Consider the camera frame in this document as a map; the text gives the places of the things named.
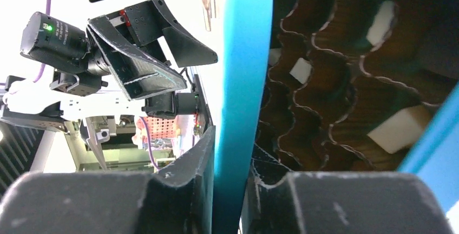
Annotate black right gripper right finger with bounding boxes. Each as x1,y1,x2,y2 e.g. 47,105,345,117
241,146,453,233

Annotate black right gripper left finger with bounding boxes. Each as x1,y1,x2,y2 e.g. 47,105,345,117
1,126,215,233

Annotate teal box lid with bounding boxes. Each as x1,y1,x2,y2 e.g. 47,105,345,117
212,0,273,233

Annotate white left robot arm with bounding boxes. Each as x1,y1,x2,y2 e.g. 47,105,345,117
1,0,218,132

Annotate teal chocolate box with dividers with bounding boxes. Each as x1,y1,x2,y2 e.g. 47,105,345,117
255,0,458,211

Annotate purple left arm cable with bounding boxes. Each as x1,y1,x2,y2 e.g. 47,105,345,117
32,0,55,83

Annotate white chocolate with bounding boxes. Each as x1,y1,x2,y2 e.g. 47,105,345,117
366,1,395,46
289,58,312,85
367,105,432,154

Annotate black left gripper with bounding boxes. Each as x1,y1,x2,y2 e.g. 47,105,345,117
87,0,218,100

